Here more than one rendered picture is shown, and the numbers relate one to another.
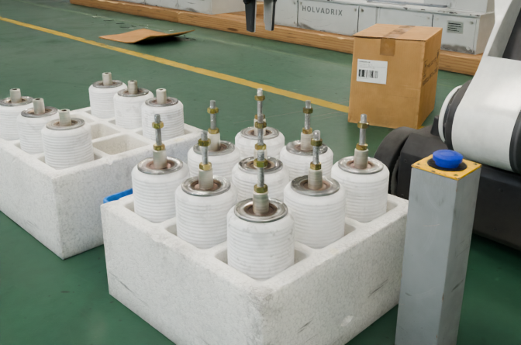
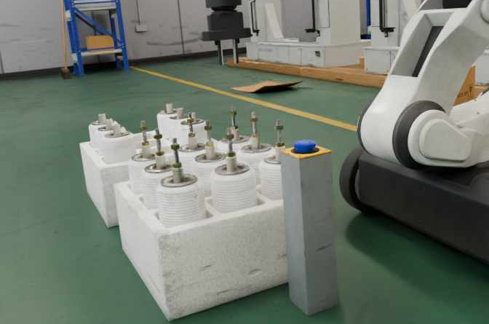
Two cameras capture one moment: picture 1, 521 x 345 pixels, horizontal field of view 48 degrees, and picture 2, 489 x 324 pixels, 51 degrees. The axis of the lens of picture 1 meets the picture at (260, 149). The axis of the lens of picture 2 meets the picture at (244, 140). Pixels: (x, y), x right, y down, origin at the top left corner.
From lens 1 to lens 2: 50 cm
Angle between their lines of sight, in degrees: 20
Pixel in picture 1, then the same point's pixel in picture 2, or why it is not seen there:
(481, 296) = (391, 274)
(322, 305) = (223, 255)
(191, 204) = (145, 178)
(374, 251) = (278, 222)
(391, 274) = not seen: hidden behind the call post
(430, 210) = (290, 184)
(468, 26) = not seen: outside the picture
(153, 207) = (137, 184)
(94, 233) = not seen: hidden behind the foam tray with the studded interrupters
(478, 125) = (374, 128)
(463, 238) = (320, 208)
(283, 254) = (188, 211)
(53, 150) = (106, 151)
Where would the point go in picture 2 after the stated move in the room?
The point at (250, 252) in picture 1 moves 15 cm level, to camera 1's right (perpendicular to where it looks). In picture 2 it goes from (164, 207) to (236, 212)
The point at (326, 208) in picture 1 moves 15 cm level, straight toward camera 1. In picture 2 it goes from (231, 183) to (191, 210)
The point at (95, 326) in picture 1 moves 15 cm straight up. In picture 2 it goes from (102, 266) to (93, 207)
